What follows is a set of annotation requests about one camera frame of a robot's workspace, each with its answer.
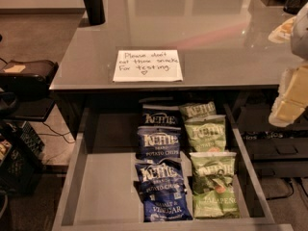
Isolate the back dark Kettle chip bag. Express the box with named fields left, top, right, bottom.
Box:
left=141, top=104, right=180, bottom=127

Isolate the grey open top drawer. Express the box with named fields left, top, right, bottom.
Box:
left=52, top=97, right=294, bottom=231

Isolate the dark lower shelf unit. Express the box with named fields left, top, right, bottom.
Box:
left=231, top=90, right=308, bottom=178

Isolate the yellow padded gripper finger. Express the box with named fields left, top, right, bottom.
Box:
left=269, top=65, right=308, bottom=127
left=268, top=16, right=295, bottom=43

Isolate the white handwritten paper note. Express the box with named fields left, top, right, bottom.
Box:
left=113, top=50, right=183, bottom=82

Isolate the back green Kettle chip bag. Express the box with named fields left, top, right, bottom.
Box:
left=179, top=101, right=217, bottom=120

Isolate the blue kettle chip bag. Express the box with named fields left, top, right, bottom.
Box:
left=135, top=158, right=193, bottom=222
left=136, top=126, right=181, bottom=163

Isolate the black plastic crate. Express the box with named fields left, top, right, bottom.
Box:
left=0, top=120, right=44, bottom=194

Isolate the black floor cable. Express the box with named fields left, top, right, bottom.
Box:
left=38, top=120, right=76, bottom=144

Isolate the black cylinder on counter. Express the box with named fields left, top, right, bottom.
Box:
left=83, top=0, right=105, bottom=25

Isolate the middle green Kettle chip bag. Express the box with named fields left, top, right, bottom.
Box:
left=185, top=115, right=226, bottom=152

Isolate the front green jalapeno chip bag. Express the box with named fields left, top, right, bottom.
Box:
left=190, top=151, right=240, bottom=218

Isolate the green kettle chip bag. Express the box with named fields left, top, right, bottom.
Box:
left=179, top=101, right=217, bottom=120
left=185, top=115, right=226, bottom=152

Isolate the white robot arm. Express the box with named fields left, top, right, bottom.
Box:
left=269, top=4, right=308, bottom=127

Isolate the black chair with note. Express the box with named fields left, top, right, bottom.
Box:
left=0, top=60, right=59, bottom=121

